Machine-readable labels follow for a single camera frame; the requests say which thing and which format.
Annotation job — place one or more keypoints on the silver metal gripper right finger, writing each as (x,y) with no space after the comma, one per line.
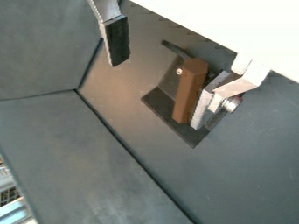
(221,94)

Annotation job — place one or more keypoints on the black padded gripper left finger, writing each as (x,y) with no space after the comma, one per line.
(114,30)

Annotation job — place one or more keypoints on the brown hexagon prism object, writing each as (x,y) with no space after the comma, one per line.
(194,73)

